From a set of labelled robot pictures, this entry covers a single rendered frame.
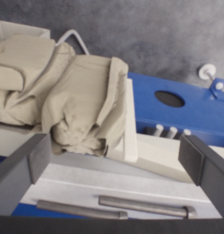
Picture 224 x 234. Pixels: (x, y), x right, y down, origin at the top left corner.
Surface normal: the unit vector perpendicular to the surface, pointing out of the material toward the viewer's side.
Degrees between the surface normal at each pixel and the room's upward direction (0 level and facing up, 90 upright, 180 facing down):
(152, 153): 90
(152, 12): 0
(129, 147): 90
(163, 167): 12
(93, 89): 86
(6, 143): 0
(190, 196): 90
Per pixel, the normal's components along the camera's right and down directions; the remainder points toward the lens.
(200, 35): -0.05, 0.64
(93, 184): 0.18, -0.75
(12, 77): 0.22, 0.00
